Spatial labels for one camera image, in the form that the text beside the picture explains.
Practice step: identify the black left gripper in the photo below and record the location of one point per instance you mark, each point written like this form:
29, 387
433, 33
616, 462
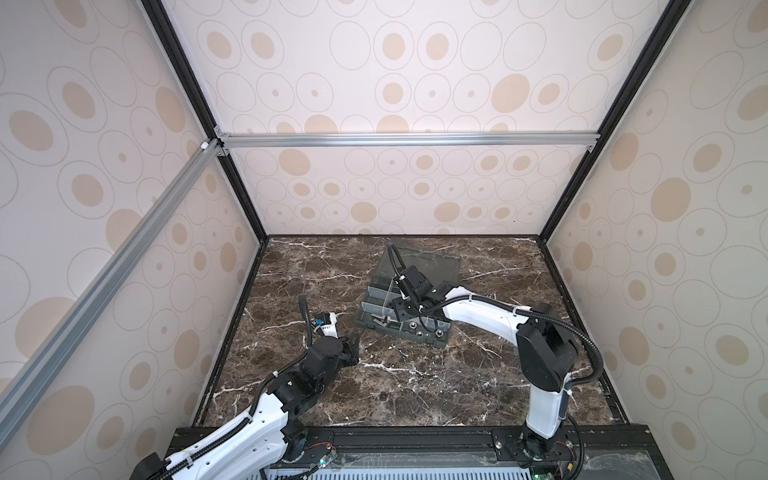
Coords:
350, 353

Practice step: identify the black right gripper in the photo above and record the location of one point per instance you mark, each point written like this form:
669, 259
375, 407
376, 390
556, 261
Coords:
397, 306

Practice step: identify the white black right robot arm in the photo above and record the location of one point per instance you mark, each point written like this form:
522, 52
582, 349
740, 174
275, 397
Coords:
547, 350

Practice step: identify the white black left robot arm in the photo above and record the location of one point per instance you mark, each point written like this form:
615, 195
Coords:
269, 430

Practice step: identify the clear plastic organizer box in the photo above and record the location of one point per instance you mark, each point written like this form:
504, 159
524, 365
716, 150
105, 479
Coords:
374, 312

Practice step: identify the aluminium crossbar back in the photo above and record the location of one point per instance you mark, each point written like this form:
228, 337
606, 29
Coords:
428, 139

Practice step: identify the aluminium crossbar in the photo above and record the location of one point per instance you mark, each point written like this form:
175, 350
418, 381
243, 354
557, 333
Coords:
42, 368
428, 139

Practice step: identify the aluminium crossbar left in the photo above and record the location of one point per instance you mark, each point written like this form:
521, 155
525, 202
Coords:
42, 368

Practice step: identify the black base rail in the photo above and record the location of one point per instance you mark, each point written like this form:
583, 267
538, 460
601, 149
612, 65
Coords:
586, 452

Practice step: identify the black corner frame post left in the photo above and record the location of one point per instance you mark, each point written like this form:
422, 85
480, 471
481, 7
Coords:
160, 23

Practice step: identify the black corner frame post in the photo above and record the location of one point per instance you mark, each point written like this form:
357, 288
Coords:
648, 57
160, 23

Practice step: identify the black corner frame post right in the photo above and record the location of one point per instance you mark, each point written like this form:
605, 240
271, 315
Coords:
648, 57

